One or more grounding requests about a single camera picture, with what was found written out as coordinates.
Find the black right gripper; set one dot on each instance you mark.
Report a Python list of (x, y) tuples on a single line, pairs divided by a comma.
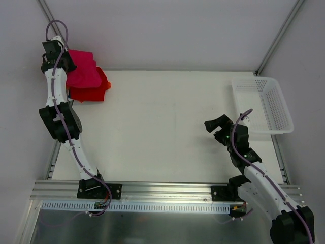
[(220, 134)]

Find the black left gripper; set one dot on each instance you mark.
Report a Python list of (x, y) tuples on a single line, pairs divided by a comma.
[(70, 64)]

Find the magenta t shirt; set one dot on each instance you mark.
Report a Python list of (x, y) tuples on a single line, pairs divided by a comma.
[(86, 74)]

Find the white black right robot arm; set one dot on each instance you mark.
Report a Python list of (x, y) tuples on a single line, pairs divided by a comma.
[(290, 223)]

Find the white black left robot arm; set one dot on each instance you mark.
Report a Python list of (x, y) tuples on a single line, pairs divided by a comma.
[(62, 122)]

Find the white perforated plastic basket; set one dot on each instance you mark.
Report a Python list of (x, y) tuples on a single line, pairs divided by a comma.
[(270, 114)]

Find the red folded t shirt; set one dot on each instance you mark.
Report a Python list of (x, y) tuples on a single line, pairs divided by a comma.
[(103, 77)]

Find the orange folded t shirt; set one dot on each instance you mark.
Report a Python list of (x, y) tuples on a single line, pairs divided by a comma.
[(93, 94)]

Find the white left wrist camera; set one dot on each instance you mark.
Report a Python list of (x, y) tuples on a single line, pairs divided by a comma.
[(59, 40)]

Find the aluminium corner post left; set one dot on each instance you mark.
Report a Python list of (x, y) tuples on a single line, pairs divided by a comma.
[(53, 24)]

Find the aluminium corner post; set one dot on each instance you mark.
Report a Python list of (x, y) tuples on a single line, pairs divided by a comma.
[(297, 7), (53, 24)]

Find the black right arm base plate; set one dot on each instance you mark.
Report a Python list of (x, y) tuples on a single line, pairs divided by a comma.
[(225, 193)]

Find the aluminium corner post right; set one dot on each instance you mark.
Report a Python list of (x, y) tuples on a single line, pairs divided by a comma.
[(297, 7)]

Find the white slotted cable duct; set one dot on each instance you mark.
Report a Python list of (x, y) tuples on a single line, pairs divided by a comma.
[(117, 206)]

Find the aluminium front rail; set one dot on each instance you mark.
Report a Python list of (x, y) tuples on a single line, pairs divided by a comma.
[(152, 192)]

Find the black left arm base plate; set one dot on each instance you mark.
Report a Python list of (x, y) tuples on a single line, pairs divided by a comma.
[(114, 190)]

